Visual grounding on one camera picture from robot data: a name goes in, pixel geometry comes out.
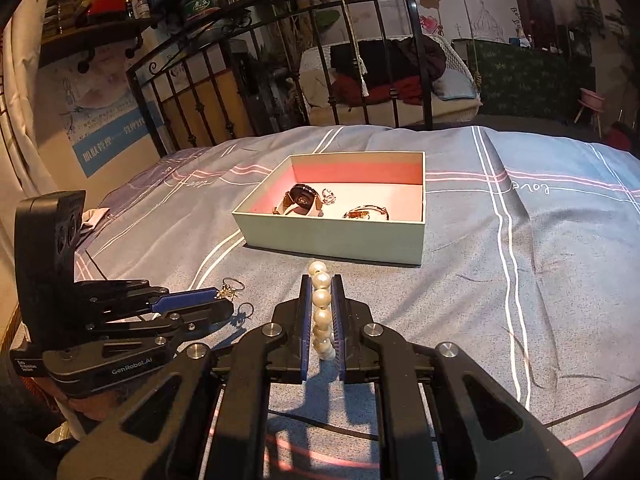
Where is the white pearl bracelet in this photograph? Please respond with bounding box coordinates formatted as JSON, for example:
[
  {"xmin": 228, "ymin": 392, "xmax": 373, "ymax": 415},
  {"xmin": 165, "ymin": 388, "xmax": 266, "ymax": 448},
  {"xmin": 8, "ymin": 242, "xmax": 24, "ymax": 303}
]
[{"xmin": 307, "ymin": 260, "xmax": 338, "ymax": 362}]

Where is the red blanket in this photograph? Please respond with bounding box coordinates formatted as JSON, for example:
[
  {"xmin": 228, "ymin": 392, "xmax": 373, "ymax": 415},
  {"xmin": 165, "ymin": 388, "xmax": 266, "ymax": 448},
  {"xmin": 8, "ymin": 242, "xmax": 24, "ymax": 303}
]
[{"xmin": 331, "ymin": 75, "xmax": 423, "ymax": 107}]

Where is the dark clothes pile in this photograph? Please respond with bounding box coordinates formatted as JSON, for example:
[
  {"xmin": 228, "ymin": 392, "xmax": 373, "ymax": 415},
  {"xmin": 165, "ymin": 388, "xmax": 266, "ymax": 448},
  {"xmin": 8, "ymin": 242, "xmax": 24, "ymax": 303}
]
[{"xmin": 358, "ymin": 35, "xmax": 447, "ymax": 87}]

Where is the black smart watch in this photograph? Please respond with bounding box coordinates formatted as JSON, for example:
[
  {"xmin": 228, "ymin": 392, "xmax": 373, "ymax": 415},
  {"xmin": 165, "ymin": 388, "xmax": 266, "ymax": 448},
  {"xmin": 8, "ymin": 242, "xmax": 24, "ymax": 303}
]
[{"xmin": 272, "ymin": 183, "xmax": 323, "ymax": 218}]

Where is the pink stool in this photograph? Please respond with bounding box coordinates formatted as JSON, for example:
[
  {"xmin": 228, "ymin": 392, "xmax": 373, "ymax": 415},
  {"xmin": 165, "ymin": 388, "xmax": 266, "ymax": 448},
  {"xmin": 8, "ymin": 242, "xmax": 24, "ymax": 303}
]
[{"xmin": 574, "ymin": 88, "xmax": 605, "ymax": 138}]

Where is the open cardboard jewelry box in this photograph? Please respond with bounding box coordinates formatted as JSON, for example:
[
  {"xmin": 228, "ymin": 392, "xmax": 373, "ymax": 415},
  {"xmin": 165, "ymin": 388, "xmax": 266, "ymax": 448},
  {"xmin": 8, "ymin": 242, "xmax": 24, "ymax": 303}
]
[{"xmin": 233, "ymin": 151, "xmax": 426, "ymax": 266}]

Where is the white wicker swing chair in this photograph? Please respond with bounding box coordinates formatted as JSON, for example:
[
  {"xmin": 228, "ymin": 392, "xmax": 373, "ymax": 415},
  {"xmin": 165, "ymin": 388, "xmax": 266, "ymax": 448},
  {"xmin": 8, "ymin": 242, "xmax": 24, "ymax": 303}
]
[{"xmin": 299, "ymin": 35, "xmax": 482, "ymax": 127}]

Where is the gold pendant earring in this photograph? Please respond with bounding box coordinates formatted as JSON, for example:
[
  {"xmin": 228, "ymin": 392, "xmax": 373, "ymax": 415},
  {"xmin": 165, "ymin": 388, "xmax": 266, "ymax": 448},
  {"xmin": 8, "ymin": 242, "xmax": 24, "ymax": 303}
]
[{"xmin": 216, "ymin": 278, "xmax": 245, "ymax": 301}]

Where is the wooden wall shelf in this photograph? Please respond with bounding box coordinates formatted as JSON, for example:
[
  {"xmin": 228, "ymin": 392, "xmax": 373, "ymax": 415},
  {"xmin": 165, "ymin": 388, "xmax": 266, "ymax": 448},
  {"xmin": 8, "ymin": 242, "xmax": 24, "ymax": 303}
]
[{"xmin": 39, "ymin": 16, "xmax": 160, "ymax": 67}]

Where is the grey striped bed sheet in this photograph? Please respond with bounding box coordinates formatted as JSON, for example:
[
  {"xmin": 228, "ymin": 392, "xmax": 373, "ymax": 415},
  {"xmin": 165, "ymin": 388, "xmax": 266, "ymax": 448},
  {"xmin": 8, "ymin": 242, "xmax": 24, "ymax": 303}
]
[{"xmin": 75, "ymin": 126, "xmax": 639, "ymax": 471}]

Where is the gold bangle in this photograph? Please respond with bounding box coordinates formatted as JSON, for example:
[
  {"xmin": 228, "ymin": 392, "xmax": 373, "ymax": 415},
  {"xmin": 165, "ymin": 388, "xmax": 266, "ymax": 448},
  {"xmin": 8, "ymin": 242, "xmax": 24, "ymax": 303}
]
[{"xmin": 343, "ymin": 204, "xmax": 390, "ymax": 221}]

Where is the silver hoop earring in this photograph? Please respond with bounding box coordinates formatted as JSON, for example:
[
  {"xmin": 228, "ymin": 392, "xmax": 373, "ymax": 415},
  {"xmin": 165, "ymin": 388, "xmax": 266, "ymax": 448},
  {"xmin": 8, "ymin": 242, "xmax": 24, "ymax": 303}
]
[{"xmin": 236, "ymin": 301, "xmax": 255, "ymax": 318}]

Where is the black iron bed frame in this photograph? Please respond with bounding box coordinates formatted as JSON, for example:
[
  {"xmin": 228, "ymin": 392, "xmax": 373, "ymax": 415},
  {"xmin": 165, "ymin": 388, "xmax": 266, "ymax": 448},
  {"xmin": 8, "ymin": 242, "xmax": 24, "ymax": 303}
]
[{"xmin": 126, "ymin": 0, "xmax": 434, "ymax": 156}]

